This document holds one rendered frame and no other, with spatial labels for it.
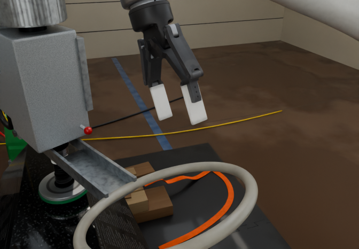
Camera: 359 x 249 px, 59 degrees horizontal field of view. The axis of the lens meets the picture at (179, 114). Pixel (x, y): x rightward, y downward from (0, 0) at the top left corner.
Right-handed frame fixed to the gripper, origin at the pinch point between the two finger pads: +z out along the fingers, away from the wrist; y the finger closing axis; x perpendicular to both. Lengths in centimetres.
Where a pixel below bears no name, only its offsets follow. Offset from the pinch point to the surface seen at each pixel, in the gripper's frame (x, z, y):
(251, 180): -18.6, 24.5, 9.5
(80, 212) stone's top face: 18, 40, 81
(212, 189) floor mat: -88, 103, 165
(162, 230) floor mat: -32, 103, 149
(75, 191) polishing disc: 17, 32, 85
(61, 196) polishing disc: 22, 32, 85
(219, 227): -1.4, 24.6, -0.5
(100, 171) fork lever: 8, 21, 60
